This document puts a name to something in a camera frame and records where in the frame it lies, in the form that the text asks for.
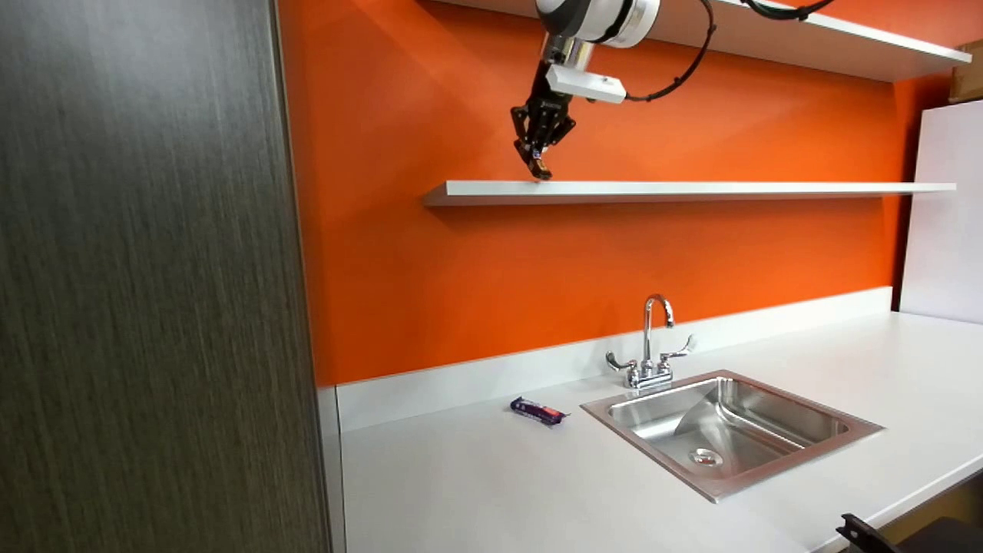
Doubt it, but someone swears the black object at counter edge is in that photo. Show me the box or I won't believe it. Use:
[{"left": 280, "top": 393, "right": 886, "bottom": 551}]
[{"left": 832, "top": 509, "right": 983, "bottom": 553}]

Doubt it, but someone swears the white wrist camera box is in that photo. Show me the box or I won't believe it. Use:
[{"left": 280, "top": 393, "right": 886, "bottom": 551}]
[{"left": 543, "top": 62, "right": 629, "bottom": 109}]

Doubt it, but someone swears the high white wall shelf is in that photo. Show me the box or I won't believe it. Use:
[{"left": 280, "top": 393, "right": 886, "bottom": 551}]
[{"left": 428, "top": 0, "right": 977, "bottom": 87}]

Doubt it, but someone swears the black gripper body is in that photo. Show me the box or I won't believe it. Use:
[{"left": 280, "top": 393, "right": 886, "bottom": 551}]
[{"left": 506, "top": 62, "right": 581, "bottom": 160}]

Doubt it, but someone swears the white appliance side panel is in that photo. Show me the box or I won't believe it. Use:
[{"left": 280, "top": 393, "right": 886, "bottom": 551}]
[{"left": 896, "top": 97, "right": 983, "bottom": 330}]

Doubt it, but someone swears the dark wood cabinet panel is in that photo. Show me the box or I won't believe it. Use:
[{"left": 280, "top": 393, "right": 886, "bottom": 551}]
[{"left": 0, "top": 0, "right": 338, "bottom": 553}]

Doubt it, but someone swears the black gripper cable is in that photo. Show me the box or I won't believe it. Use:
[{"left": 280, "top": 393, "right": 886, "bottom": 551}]
[{"left": 622, "top": 0, "right": 718, "bottom": 109}]

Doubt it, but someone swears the stainless steel sink basin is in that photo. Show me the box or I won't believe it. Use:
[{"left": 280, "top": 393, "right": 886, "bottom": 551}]
[{"left": 576, "top": 365, "right": 886, "bottom": 506}]

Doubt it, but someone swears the long white wall shelf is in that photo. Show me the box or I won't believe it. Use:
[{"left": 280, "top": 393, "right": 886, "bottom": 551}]
[{"left": 421, "top": 179, "right": 962, "bottom": 213}]

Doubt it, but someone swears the brown cardboard box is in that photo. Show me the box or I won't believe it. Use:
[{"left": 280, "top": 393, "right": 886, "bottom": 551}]
[{"left": 947, "top": 38, "right": 983, "bottom": 109}]

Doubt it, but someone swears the chrome faucet with lever handles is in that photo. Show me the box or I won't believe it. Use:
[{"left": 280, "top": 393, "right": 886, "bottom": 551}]
[{"left": 602, "top": 293, "right": 700, "bottom": 400}]

